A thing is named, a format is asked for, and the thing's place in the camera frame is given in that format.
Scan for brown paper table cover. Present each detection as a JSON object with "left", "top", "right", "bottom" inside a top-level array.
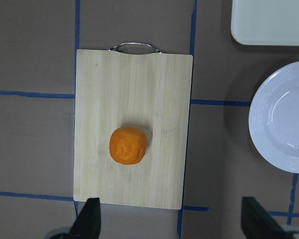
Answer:
[{"left": 0, "top": 0, "right": 299, "bottom": 239}]

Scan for orange fruit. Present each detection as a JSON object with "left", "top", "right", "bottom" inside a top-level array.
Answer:
[{"left": 109, "top": 127, "right": 148, "bottom": 165}]

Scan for cream tray with bear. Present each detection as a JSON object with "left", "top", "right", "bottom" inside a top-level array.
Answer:
[{"left": 231, "top": 0, "right": 299, "bottom": 46}]

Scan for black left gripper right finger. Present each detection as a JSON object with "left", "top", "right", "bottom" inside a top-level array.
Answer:
[{"left": 241, "top": 197, "right": 284, "bottom": 239}]

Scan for wooden cutting board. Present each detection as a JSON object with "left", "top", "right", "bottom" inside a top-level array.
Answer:
[{"left": 73, "top": 49, "right": 193, "bottom": 210}]

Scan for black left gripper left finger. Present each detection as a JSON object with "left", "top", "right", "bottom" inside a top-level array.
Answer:
[{"left": 69, "top": 198, "right": 101, "bottom": 239}]

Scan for white ribbed plate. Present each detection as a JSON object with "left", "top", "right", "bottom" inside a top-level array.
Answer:
[{"left": 248, "top": 61, "right": 299, "bottom": 174}]

